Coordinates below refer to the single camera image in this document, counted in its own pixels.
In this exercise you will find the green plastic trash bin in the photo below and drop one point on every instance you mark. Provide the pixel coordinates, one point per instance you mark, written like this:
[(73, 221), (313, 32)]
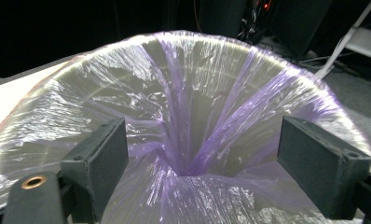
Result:
[(112, 81)]

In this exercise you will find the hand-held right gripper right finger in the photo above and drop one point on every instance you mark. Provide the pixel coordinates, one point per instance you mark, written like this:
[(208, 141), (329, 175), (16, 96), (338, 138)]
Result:
[(317, 165)]

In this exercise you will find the purple plastic trash bag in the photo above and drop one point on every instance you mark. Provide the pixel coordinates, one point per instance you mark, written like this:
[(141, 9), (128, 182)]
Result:
[(180, 109)]

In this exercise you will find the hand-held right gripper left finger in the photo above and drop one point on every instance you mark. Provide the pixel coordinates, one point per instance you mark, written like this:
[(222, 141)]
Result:
[(96, 165)]

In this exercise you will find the black equipment rack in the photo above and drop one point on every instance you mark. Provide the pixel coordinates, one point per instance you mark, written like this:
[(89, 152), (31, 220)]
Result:
[(221, 15)]

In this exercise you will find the white metal stand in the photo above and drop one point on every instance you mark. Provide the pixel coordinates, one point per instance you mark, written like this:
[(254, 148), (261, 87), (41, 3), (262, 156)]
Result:
[(357, 40)]

